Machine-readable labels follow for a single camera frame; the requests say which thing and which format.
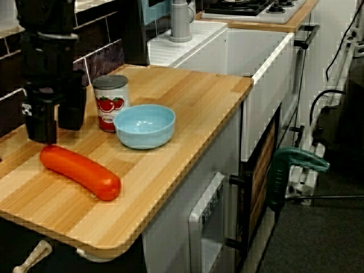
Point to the toy stove top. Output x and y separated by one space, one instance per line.
273 17

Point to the white toy sink unit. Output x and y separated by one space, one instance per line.
241 51

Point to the grey toy dishwasher door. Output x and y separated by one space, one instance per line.
194 227

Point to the light blue plastic bowl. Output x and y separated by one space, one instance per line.
145 133

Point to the dark olive bag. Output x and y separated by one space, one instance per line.
349 128

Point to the white metal frame stand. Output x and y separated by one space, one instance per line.
348 42

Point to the wood look oven door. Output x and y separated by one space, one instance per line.
261 170

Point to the tomato soup can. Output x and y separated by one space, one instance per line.
109 102

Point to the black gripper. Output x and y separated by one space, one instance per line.
45 62

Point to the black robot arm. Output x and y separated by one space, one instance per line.
42 17

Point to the red toy sausage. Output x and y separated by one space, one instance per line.
79 170

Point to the white bracket under counter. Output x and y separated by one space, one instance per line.
96 257

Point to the dark tiled backsplash panel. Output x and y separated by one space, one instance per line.
99 31

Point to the white counter cabinet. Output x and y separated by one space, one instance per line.
170 227

